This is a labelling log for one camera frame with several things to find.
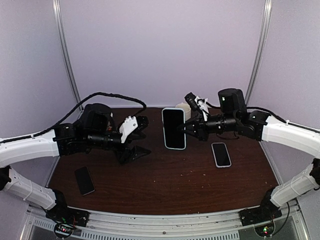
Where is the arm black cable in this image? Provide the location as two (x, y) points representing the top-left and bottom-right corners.
(207, 103), (320, 226)
(0, 91), (148, 145)

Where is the cream ribbed cup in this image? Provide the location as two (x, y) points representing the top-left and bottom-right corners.
(175, 102), (191, 121)

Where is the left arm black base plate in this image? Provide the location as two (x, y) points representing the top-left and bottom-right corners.
(44, 207), (90, 227)

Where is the lavender phone case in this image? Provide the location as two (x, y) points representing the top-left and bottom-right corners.
(211, 142), (232, 169)

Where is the aluminium corner post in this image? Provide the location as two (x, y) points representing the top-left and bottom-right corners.
(244, 0), (273, 104)
(52, 0), (81, 104)

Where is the left aluminium corner post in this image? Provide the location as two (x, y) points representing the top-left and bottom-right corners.
(52, 0), (81, 104)

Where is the right aluminium corner post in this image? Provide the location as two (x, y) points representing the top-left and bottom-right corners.
(244, 0), (273, 104)

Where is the silver edged black smartphone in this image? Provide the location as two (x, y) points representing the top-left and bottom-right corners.
(212, 143), (231, 167)

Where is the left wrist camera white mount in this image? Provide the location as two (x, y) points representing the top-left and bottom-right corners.
(118, 116), (149, 144)

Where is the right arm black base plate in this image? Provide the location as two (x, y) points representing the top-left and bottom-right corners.
(238, 206), (282, 227)

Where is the aluminium front rail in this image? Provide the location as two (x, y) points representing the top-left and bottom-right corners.
(18, 200), (310, 240)

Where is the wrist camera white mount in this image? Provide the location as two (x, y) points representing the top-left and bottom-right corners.
(118, 116), (149, 144)
(184, 92), (210, 118)

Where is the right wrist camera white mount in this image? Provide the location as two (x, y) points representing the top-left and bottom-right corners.
(184, 92), (210, 118)

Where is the black smartphone under stack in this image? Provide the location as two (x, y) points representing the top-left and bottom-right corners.
(74, 166), (96, 196)

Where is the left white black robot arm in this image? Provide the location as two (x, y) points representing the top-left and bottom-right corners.
(0, 103), (150, 222)

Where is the light blue phone case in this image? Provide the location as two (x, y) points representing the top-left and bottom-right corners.
(161, 107), (187, 150)

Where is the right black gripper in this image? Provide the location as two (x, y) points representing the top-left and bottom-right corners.
(178, 111), (239, 142)

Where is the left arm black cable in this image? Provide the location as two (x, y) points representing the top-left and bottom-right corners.
(0, 91), (148, 145)

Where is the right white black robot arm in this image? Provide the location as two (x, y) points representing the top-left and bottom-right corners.
(177, 88), (320, 221)

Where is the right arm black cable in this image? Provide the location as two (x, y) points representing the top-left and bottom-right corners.
(207, 103), (320, 226)

